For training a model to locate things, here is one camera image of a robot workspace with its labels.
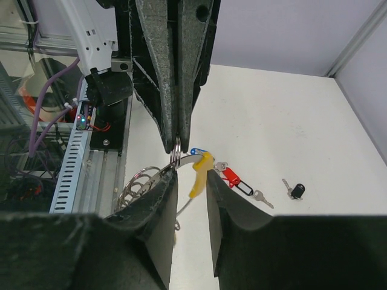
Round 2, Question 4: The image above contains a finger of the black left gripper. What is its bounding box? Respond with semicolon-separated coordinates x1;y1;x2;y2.
135;1;177;153
177;1;213;151

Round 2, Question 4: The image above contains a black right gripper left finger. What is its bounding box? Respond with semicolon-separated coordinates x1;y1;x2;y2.
1;170;178;289

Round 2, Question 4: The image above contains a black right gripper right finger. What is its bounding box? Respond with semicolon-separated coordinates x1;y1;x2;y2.
206;170;386;289

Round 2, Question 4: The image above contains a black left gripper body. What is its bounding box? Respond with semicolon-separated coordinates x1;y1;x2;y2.
113;0;221;121

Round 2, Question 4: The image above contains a large grey keyring yellow handle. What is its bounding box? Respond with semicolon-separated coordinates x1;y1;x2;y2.
114;136;216;233

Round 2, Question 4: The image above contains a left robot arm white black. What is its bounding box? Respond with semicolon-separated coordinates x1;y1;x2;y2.
56;0;221;152

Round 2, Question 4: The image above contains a black key tag with key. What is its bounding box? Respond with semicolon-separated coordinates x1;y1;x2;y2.
282;179;305;200

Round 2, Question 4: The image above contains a red solid key tag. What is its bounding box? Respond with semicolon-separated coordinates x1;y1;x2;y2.
222;167;241;189

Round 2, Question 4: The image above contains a silver key pair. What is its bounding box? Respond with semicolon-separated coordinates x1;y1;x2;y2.
213;161;228;172

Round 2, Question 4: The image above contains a blue key tag with key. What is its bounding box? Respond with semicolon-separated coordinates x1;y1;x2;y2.
190;147;207;155

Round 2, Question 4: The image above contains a grey slotted cable duct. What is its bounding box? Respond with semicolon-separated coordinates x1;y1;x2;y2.
50;130;89;214

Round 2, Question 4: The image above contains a right aluminium frame post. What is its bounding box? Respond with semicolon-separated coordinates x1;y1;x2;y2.
324;0;386;78

